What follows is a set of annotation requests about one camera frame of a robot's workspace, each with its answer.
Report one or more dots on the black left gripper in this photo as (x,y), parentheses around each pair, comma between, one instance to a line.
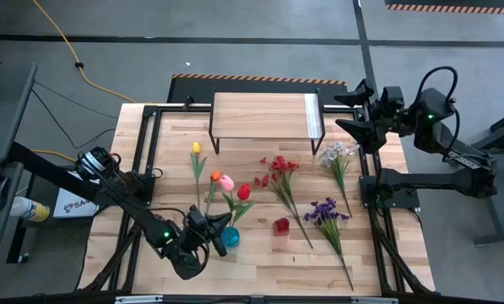
(198,230)

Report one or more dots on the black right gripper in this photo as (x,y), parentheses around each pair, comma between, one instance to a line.
(384,114)

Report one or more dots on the blue textured glass vase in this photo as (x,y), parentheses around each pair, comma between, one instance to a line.
(231,238)

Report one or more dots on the white artificial flower bunch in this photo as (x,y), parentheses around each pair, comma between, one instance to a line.
(336,154)

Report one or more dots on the red artificial tulip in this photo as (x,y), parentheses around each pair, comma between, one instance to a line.
(244,191)

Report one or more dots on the pink artificial tulip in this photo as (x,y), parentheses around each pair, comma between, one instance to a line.
(226,182)

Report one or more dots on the orange artificial tulip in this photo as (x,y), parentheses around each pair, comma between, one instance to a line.
(215,175)

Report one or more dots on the red ribbed glass vase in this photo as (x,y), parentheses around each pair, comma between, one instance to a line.
(281,227)

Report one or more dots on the yellow artificial tulip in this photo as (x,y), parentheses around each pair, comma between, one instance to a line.
(196,148)

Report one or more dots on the red artificial flower bunch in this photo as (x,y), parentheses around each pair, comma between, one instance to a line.
(281,164)

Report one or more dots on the purple artificial flower bunch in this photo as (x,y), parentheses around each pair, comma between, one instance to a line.
(323,211)

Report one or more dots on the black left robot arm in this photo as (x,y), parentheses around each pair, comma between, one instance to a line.
(142,211)

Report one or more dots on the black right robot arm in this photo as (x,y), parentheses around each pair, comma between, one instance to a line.
(446,181)

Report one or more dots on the wooden shelf with black legs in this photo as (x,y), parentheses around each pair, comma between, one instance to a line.
(260,116)

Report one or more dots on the black hazard-striped floor mat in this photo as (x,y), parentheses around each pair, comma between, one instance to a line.
(192,90)
(446,8)

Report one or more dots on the white printed cardboard box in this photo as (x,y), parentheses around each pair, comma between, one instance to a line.
(70,207)

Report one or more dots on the grey metal stand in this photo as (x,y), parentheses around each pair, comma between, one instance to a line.
(498,219)

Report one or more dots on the black diagonal beam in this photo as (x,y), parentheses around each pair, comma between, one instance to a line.
(44,169)

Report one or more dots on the white and yellow bottle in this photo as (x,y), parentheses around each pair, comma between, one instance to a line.
(28,209)

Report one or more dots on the grey side desk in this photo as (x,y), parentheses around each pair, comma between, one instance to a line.
(7,118)

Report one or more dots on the silver metal bracket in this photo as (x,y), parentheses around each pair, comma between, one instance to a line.
(374,300)
(137,299)

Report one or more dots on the black metal table frame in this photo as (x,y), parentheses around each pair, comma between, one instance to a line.
(175,108)

